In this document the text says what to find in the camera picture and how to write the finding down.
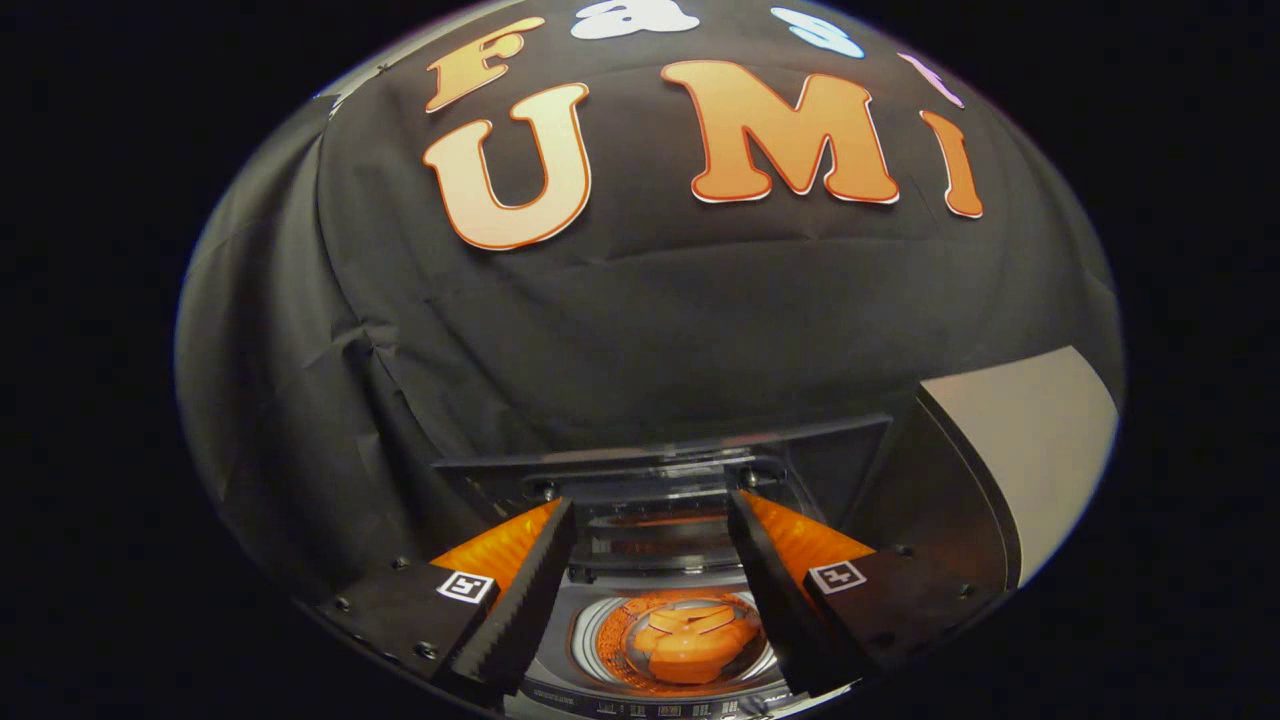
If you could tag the black side curtain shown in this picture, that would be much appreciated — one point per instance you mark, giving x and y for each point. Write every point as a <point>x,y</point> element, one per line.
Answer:
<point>270,380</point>

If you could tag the black backdrop cloth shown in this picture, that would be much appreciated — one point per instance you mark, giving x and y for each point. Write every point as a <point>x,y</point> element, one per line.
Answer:
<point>700,320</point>

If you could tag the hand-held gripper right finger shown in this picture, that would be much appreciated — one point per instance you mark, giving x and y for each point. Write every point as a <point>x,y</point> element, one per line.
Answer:
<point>775,600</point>

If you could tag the yellow polo shirt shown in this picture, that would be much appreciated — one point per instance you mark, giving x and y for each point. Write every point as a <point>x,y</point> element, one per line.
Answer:
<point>695,650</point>

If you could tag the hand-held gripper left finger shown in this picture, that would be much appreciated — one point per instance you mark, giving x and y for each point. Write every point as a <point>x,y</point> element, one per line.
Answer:
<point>525,600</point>

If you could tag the small grey washing machine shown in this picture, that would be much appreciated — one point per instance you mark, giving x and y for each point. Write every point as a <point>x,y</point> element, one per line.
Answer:
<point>650,560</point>

